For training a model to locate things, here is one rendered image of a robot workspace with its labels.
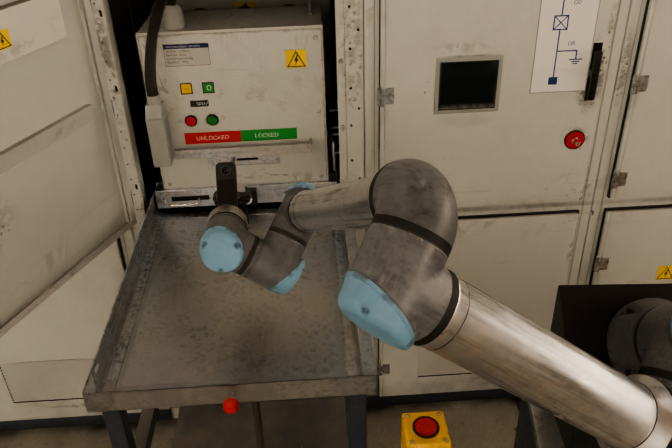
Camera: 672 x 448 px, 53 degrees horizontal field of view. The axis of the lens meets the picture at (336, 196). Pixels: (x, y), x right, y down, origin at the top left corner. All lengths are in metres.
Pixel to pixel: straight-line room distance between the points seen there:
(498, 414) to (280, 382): 1.26
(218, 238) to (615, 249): 1.36
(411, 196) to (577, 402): 0.41
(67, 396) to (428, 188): 1.89
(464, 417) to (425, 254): 1.71
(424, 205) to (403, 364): 1.55
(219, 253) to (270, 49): 0.67
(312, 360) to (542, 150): 0.93
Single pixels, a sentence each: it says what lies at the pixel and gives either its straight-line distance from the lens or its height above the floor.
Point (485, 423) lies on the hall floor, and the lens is 2.54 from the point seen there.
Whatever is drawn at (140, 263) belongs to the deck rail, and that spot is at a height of 0.85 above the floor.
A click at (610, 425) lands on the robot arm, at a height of 1.07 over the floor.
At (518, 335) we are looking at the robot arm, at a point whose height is 1.25.
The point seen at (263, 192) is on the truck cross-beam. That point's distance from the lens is 2.01.
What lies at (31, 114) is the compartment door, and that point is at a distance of 1.74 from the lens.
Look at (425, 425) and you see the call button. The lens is 1.31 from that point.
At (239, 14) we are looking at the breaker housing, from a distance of 1.98.
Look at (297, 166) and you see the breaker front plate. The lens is 1.97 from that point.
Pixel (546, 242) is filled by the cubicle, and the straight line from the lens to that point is 2.19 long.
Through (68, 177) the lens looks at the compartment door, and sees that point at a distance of 1.86.
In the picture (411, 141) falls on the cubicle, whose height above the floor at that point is 1.07.
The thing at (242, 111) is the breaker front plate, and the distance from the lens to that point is 1.91.
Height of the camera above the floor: 1.89
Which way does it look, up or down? 30 degrees down
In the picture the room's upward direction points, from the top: 2 degrees counter-clockwise
